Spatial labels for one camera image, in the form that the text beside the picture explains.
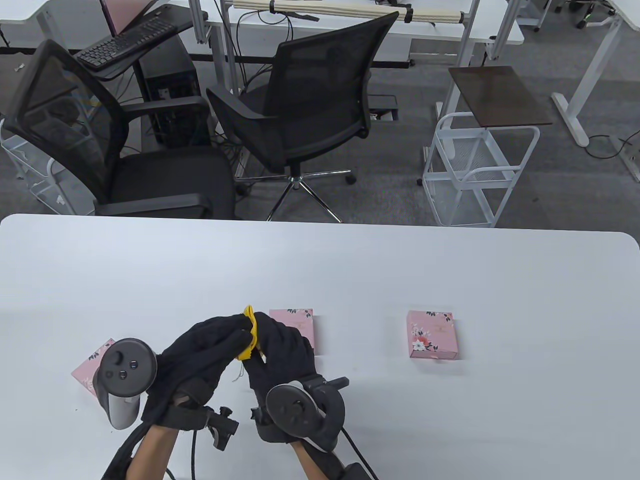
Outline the person's left hand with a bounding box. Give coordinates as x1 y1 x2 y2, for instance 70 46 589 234
141 315 256 428

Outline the person's right hand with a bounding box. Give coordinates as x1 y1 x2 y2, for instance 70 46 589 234
246 312 318 410

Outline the pink floral jewelry box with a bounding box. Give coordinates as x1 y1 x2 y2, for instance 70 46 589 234
71 338 117 398
270 308 316 357
406 310 459 361

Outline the yellow cleaning cloth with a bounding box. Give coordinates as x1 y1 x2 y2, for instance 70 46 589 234
235 305 266 362

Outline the grey hand controller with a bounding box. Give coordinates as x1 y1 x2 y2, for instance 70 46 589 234
265 377 349 453
93 338 158 431

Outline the person's right forearm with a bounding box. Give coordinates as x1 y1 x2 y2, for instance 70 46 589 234
290 440 326 480

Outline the person's left forearm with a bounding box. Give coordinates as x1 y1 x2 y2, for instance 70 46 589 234
127 425 178 480

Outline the black right forearm module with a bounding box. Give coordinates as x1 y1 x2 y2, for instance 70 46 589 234
337 462 373 480

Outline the black left forearm module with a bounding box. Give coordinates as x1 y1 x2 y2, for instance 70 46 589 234
100 422 151 480

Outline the black mesh office chair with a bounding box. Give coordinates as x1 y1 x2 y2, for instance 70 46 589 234
1 39 237 220

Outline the floor power box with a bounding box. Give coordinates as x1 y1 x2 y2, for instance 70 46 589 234
369 95 401 122

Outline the black chair with chrome base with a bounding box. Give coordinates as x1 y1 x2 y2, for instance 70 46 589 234
206 11 401 223

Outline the black computer tower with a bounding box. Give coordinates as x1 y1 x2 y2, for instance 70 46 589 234
138 36 212 149

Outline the black keyboard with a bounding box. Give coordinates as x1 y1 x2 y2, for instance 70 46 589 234
75 17 180 70

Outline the brown board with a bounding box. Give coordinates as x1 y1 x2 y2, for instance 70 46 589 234
448 65 554 128

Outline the white desk with angled leg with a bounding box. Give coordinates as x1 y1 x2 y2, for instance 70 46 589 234
551 0 640 183

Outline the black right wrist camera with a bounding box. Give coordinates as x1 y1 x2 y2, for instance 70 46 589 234
250 406 286 443

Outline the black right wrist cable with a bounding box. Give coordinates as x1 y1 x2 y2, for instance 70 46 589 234
340 427 377 480

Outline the white wire cart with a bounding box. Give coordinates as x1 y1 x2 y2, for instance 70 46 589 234
419 111 542 229
0 119 97 217

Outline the black floor cable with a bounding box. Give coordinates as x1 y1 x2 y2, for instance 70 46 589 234
585 133 635 160

